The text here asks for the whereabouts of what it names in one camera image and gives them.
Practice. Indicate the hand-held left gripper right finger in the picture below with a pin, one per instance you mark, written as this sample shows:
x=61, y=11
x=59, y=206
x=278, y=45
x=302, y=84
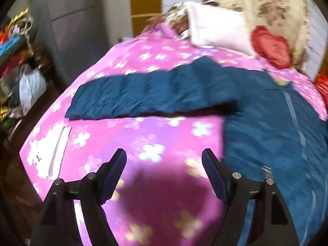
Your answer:
x=214, y=177

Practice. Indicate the white plastic bag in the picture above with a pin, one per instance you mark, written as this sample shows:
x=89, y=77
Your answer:
x=30, y=88

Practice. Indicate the red plush cloth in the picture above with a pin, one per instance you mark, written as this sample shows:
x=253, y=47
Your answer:
x=322, y=87

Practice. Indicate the pile of colourful clothes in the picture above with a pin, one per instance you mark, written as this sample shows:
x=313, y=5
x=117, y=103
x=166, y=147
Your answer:
x=15, y=53

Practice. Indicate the cream floral blanket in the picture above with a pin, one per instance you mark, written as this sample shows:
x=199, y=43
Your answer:
x=271, y=2

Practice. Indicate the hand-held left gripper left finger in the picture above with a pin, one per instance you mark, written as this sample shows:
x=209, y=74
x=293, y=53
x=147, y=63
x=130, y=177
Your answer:
x=115, y=175

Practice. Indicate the white pillow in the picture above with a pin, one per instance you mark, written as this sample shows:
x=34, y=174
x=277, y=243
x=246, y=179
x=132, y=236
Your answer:
x=217, y=28

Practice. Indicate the blue padded jacket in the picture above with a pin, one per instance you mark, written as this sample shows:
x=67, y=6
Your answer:
x=258, y=123

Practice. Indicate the red heart cushion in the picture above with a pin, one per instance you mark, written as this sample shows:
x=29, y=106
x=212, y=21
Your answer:
x=271, y=47

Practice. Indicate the grey wardrobe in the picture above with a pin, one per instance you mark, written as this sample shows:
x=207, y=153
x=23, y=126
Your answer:
x=84, y=18

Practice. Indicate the orange wooden door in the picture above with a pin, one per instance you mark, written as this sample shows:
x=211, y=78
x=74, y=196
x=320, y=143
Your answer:
x=144, y=2

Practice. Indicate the pink floral bed sheet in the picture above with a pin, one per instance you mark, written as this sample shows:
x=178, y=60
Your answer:
x=158, y=143

